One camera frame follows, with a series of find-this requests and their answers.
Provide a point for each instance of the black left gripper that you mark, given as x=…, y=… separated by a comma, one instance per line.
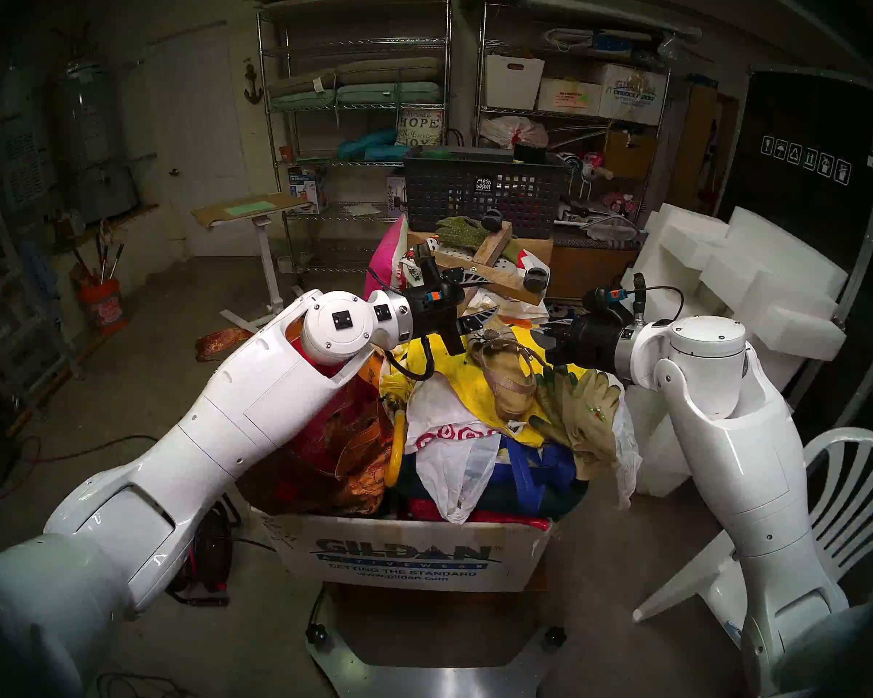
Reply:
x=440, y=307

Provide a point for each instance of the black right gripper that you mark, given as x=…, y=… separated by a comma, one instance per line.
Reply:
x=596, y=344

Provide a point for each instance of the tan flower sandal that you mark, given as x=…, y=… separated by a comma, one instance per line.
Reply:
x=509, y=391

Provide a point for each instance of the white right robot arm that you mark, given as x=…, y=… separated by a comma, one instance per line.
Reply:
x=735, y=456

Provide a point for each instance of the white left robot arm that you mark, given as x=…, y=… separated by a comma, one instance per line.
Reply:
x=225, y=413

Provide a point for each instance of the wooden cross caster dolly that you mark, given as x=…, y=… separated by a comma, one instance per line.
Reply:
x=513, y=278

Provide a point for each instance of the yellow towel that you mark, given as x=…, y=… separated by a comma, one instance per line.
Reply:
x=451, y=362

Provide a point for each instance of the green knit glove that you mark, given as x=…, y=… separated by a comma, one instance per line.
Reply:
x=458, y=231

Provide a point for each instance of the tan green-fingered garden glove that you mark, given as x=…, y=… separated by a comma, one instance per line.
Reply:
x=586, y=420

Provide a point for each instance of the pink pillow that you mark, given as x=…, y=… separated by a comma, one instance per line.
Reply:
x=389, y=257

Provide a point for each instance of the dark plastic mesh basket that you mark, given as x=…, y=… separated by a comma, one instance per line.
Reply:
x=444, y=195

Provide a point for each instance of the blue tote bag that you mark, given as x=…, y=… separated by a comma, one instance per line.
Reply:
x=531, y=478

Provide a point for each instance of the white hanging cloth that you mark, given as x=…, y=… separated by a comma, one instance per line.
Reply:
x=626, y=471

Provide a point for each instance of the white red-print plastic bag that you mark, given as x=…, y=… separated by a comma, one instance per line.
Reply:
x=455, y=478

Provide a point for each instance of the pink artificial flowers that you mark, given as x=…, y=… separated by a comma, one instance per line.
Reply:
x=620, y=203

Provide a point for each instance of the pink white plastic bag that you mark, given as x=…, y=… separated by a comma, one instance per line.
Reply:
x=513, y=131

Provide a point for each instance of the hope lettered sign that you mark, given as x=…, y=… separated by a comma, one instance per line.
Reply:
x=418, y=128

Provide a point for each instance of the teal cushion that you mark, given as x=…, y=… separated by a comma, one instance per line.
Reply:
x=367, y=144

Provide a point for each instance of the blue product box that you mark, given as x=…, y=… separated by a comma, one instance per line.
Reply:
x=307, y=191

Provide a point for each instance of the red gold fabric bag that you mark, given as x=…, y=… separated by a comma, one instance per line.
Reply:
x=335, y=442

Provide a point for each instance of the small brown cardboard box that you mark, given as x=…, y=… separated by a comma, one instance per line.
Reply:
x=629, y=155

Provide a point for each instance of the white storage bin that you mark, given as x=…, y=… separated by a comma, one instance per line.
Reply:
x=513, y=84

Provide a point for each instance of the white orange-label cardboard box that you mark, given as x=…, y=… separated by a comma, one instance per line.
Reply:
x=567, y=97

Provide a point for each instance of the white foam packing insert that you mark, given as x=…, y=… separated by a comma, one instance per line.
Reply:
x=764, y=289

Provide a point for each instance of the pale green seat cushion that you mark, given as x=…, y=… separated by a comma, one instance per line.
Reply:
x=393, y=93

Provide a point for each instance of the adjustable overbed table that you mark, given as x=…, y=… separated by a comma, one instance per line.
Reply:
x=251, y=209

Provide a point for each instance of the olive seat cushion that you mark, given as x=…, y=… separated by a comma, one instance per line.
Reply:
x=385, y=69

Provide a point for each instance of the large Gildan cardboard box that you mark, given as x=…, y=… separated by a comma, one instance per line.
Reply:
x=407, y=555

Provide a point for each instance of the small Gildan cardboard box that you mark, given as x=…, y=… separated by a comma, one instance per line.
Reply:
x=633, y=97

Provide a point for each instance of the brown wooden cabinet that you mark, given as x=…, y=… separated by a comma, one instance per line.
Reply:
x=698, y=144

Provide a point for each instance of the black flight case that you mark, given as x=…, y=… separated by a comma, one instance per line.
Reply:
x=807, y=217

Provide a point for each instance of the white plastic pipe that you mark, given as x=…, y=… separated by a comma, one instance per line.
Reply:
x=611, y=14

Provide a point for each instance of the white panel door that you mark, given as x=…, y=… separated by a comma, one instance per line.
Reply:
x=200, y=137

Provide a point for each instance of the white plastic chair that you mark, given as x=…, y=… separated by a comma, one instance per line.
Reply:
x=851, y=500

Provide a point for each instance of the orange plastic bucket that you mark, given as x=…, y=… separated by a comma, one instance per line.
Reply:
x=103, y=307

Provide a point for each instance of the grey water heater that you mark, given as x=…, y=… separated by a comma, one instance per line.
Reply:
x=91, y=137

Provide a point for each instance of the grey metal ladder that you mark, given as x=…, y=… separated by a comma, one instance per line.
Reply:
x=22, y=326

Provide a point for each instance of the anchor wall decoration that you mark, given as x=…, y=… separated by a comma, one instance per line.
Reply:
x=253, y=86

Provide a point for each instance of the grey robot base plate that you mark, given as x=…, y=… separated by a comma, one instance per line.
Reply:
x=436, y=682

